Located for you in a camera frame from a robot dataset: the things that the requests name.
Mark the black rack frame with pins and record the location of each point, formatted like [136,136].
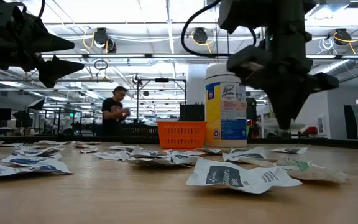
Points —
[162,80]

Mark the grey white antiseptic towelette packet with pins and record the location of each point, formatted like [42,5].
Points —
[247,155]
[186,152]
[225,175]
[238,150]
[183,159]
[291,150]
[157,161]
[148,153]
[210,151]
[113,155]

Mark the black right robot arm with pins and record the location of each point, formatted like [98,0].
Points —
[283,31]

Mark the black perforated long box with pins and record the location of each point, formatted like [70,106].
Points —
[191,112]

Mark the orange plastic basket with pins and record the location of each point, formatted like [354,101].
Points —
[182,135]

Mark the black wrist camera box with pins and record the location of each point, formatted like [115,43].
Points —
[249,67]

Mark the person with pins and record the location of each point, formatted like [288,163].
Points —
[112,112]

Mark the red box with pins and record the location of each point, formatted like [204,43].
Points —
[311,131]

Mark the Lysol wipes canister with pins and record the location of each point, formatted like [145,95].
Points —
[225,109]

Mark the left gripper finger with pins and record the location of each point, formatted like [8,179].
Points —
[57,70]
[51,43]

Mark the small black ceiling reel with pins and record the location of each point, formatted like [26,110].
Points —
[136,78]

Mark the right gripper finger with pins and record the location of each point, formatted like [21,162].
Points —
[286,105]

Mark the black plastic basket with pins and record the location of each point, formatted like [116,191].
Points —
[140,130]

